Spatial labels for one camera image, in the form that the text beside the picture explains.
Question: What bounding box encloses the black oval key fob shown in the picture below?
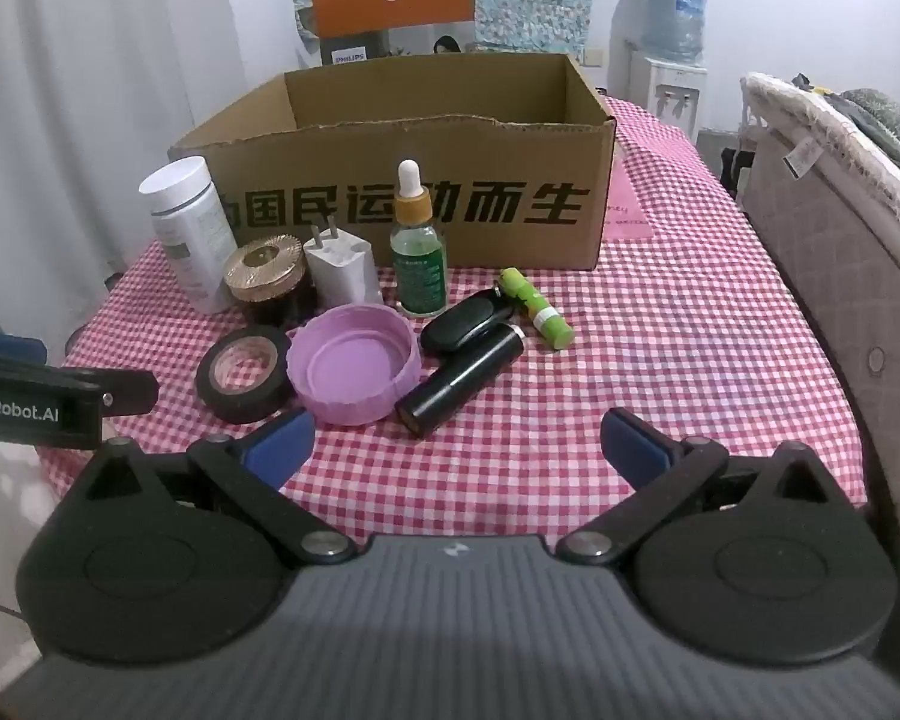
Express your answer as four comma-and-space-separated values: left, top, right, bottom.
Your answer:
420, 289, 515, 355

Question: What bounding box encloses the purple plastic lid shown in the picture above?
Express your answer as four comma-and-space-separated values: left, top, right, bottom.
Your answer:
285, 302, 423, 425

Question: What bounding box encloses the pink checkered tablecloth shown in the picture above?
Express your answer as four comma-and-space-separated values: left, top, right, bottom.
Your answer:
37, 96, 871, 541

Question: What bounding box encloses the pink paper sheet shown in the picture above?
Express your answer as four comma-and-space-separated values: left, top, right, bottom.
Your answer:
602, 120, 692, 242

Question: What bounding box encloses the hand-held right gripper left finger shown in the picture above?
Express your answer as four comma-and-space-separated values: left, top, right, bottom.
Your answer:
82, 409, 350, 563

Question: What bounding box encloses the grey green clothing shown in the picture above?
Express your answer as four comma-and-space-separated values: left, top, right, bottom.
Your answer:
791, 73, 900, 192

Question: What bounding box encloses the green dropper bottle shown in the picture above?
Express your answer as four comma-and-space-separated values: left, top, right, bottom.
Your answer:
390, 159, 449, 317

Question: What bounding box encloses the white curtain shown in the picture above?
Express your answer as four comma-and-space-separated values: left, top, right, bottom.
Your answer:
0, 0, 301, 421

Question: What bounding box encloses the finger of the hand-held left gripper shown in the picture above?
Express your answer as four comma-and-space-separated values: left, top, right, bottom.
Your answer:
0, 328, 160, 421

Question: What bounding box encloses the blue water jug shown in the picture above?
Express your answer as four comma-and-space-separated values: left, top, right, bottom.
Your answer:
640, 0, 713, 65

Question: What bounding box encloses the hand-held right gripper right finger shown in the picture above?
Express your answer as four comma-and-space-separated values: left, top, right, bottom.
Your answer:
559, 409, 841, 562

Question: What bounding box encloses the gold lid dark jar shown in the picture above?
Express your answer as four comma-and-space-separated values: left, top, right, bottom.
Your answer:
223, 236, 317, 327

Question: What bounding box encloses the black cylindrical tube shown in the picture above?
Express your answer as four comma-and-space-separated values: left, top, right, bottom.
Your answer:
395, 324, 526, 438

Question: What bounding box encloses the green glue stick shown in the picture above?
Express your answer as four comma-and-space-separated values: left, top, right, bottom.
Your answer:
499, 268, 575, 351

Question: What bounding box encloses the brown cardboard box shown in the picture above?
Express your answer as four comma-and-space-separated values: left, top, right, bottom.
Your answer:
166, 52, 617, 271

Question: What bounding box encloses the quilted mattress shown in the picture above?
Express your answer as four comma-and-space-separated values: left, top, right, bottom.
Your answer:
739, 71, 900, 541

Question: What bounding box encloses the black tape roll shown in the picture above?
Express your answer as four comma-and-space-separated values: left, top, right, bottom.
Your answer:
196, 325, 293, 425

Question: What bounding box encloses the white water dispenser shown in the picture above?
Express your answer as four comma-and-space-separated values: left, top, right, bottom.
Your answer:
611, 0, 710, 143

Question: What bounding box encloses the white plastic bottle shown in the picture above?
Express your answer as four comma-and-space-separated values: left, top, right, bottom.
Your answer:
138, 156, 239, 314

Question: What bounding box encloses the white charger plug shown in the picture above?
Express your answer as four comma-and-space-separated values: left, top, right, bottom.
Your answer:
304, 214, 383, 310

